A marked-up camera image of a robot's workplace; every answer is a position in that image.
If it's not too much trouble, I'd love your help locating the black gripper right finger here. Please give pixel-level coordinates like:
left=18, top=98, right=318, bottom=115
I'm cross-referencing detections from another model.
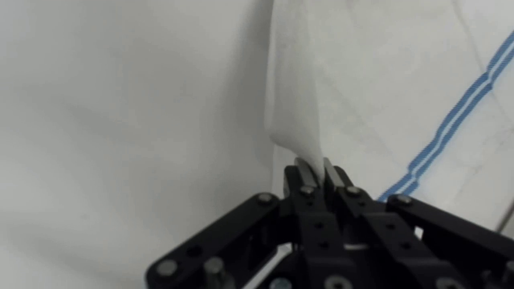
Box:
left=324, top=161, right=514, bottom=289

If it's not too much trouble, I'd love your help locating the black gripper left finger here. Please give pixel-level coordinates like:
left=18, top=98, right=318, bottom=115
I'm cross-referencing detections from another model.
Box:
left=145, top=161, right=342, bottom=289

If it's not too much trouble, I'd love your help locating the white towel with blue stripes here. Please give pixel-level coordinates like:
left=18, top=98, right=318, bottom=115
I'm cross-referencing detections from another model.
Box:
left=265, top=0, right=514, bottom=230

